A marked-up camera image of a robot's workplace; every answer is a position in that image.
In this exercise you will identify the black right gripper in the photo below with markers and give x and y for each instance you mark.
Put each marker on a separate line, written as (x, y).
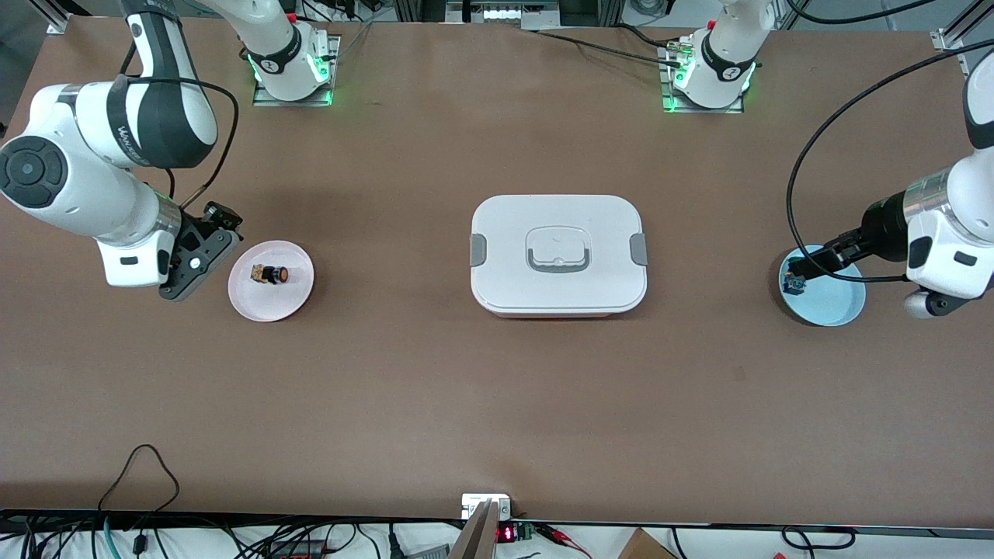
(192, 227)

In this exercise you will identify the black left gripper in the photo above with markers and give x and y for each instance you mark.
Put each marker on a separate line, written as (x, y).
(884, 228)

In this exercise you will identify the orange push button switch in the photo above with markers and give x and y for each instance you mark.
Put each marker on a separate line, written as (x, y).
(270, 275)

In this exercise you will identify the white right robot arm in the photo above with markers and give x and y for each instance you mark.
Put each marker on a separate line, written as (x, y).
(78, 194)

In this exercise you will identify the light blue round plate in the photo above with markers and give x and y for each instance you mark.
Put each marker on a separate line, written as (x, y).
(835, 307)

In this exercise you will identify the pink round plate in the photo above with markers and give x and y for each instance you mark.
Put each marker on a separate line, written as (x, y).
(272, 307)

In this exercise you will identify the brown cardboard piece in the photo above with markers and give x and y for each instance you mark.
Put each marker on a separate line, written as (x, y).
(644, 547)

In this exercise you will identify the small white socket box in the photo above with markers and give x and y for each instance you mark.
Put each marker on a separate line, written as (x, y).
(474, 505)

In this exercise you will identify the red clip test lead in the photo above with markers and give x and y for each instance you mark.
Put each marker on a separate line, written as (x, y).
(555, 534)

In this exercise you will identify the aluminium profile bar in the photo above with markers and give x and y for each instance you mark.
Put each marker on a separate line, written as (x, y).
(475, 539)

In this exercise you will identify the red digit display module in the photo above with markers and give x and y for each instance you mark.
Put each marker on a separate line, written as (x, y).
(506, 533)

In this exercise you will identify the blue push button switch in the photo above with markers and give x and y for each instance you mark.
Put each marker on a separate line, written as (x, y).
(794, 287)

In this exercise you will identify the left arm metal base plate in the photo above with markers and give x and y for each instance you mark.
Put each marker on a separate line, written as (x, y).
(699, 110)

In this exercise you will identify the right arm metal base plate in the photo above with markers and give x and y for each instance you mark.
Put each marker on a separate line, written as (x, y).
(335, 46)

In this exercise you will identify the aluminium frame corner post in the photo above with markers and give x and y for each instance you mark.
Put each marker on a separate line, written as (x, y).
(54, 19)
(951, 35)

